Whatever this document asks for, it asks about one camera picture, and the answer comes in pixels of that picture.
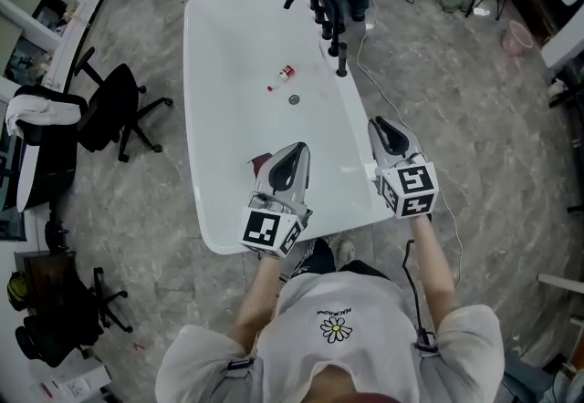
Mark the white desk with papers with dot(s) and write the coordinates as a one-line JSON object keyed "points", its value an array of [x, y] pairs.
{"points": [[68, 385]]}

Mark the pink basin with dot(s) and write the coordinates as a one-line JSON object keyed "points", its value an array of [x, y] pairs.
{"points": [[518, 37]]}

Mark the red white bottle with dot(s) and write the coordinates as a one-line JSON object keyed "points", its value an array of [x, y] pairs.
{"points": [[285, 73]]}

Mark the person's left forearm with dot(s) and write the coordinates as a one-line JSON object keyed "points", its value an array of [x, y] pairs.
{"points": [[260, 301]]}

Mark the round metal drain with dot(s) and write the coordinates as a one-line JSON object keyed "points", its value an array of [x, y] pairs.
{"points": [[294, 98]]}

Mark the person's white shoe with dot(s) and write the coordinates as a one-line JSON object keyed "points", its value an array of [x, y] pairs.
{"points": [[344, 251]]}

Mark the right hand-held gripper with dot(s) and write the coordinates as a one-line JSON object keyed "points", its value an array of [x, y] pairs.
{"points": [[413, 184]]}

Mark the white daisy t-shirt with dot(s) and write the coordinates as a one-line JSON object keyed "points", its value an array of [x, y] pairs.
{"points": [[337, 346]]}

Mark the black curved faucet spout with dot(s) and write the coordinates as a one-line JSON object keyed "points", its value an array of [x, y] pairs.
{"points": [[335, 13]]}

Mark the round black table white top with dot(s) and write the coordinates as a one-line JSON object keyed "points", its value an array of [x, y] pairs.
{"points": [[45, 173]]}

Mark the white cloth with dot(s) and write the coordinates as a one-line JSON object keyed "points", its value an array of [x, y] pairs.
{"points": [[41, 111]]}

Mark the person's right forearm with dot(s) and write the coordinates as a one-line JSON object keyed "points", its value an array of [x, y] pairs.
{"points": [[433, 269]]}

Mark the black backpack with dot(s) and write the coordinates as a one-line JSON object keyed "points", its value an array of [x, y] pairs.
{"points": [[45, 342]]}

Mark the black office chair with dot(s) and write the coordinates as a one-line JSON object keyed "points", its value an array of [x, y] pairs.
{"points": [[77, 305], [111, 109]]}

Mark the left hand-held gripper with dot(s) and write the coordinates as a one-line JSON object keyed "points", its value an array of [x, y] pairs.
{"points": [[264, 230]]}

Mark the white bathtub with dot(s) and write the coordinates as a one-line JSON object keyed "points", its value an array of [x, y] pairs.
{"points": [[237, 127]]}

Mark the dark red cloth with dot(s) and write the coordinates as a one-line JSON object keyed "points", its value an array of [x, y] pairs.
{"points": [[261, 162]]}

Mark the yellow green bag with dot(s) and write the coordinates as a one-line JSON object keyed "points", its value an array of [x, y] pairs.
{"points": [[16, 289]]}

